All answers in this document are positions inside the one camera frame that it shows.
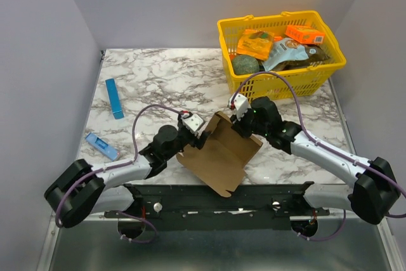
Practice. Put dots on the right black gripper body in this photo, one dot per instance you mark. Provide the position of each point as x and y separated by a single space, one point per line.
242 125

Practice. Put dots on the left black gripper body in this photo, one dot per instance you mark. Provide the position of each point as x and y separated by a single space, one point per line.
184 138

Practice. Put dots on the brown cardboard box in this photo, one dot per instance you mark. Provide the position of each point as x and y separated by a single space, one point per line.
221 162

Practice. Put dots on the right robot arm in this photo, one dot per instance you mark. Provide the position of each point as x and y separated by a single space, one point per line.
368 187

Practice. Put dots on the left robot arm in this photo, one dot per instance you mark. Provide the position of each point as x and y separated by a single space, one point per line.
74 194

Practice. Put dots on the orange carton box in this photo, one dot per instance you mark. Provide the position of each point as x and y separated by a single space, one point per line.
305 34

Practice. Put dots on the green round melon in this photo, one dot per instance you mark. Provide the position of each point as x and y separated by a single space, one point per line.
245 64

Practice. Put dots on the long blue bar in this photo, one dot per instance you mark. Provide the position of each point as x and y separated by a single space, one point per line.
114 99

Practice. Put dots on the yellow plastic basket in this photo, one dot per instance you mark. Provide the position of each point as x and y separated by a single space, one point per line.
305 80

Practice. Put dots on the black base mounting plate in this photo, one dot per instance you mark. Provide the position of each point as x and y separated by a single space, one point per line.
250 207

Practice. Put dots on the orange snack pouch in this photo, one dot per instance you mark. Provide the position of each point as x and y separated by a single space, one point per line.
255 43

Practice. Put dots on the small blue block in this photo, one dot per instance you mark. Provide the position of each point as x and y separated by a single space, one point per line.
103 147

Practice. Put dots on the light blue snack bag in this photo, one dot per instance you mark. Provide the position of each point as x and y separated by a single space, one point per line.
285 50

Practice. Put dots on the dark brown snack bag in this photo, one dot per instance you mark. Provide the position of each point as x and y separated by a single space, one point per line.
316 56

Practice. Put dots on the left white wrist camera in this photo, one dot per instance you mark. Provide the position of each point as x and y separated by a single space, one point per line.
192 122

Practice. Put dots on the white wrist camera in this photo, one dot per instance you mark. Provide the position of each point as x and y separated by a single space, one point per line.
239 105
192 122

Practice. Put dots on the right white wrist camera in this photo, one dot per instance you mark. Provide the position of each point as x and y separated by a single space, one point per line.
239 105

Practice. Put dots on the aluminium frame rail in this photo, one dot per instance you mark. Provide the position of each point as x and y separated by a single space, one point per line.
95 245

